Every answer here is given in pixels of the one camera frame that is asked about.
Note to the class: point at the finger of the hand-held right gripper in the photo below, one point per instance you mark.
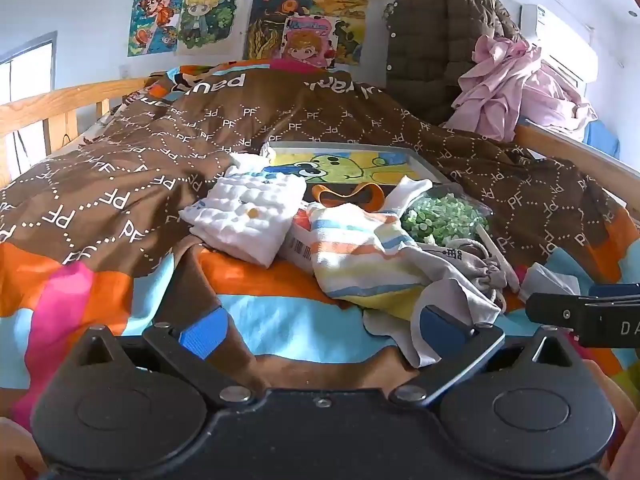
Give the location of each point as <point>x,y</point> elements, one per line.
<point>615,290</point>
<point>552,310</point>

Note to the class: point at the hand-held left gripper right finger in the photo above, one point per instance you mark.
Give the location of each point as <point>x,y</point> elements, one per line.
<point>441,329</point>

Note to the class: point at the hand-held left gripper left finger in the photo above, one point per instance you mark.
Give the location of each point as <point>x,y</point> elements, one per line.
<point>202,334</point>

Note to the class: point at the white grey cloth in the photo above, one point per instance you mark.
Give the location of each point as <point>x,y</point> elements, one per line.
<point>450,305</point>

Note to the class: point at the striped towel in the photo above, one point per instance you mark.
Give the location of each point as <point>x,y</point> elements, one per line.
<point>350,250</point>

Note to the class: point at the white quilted towel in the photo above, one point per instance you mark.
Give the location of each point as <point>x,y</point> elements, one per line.
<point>240,210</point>

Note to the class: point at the plain white sock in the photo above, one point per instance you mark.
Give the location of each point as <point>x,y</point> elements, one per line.
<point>404,196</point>

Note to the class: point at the orange fabric band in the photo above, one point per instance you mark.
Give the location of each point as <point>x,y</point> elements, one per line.
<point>345,196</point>

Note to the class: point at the grey tray with cartoon picture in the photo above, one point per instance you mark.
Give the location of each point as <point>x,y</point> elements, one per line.
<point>350,160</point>

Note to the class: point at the crumpled clear plastic bag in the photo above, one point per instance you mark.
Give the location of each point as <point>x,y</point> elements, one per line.
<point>547,280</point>

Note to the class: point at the bag of green paper stars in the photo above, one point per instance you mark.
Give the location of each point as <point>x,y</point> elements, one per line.
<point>445,217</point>

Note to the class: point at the blue cloth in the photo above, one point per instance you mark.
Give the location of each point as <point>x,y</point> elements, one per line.
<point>605,140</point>

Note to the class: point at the brown printed blanket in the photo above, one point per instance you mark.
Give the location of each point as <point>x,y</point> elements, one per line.
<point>150,170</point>

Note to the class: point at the pink cloth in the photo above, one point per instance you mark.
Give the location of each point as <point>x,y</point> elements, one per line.
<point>505,90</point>

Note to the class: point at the white air conditioner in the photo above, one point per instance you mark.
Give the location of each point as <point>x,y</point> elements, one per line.
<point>560,25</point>

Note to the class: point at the brown quilted jacket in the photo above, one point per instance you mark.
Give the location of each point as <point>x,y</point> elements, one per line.
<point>430,40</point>

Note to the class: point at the pink cartoon girl poster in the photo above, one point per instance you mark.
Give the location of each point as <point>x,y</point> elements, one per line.
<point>307,42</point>

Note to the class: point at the window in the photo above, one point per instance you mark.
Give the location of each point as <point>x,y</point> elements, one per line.
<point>25,70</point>

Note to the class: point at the wooden bed frame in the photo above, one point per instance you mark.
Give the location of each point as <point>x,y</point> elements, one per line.
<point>50,105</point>

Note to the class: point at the blond figure wall poster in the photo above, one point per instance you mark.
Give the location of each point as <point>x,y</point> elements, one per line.
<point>210,17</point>

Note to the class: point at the red-haired girl wall poster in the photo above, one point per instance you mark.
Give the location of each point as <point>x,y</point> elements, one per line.
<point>152,20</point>

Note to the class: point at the dark swirl orange wall poster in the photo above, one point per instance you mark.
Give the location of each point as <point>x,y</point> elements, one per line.
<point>270,20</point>

